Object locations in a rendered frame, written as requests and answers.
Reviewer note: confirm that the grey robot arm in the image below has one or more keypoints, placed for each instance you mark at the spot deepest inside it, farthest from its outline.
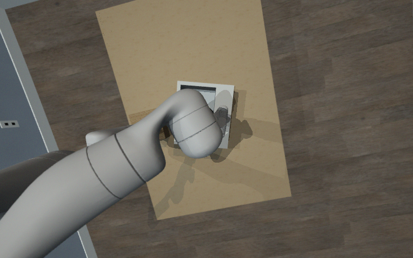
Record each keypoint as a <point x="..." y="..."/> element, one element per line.
<point x="46" y="199"/>

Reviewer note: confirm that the grey square sink basin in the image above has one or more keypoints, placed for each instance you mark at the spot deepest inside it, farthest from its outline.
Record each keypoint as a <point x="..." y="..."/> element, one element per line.
<point x="215" y="96"/>

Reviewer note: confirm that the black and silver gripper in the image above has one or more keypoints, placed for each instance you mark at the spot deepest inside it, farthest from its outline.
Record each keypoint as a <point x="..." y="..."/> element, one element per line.
<point x="221" y="116"/>

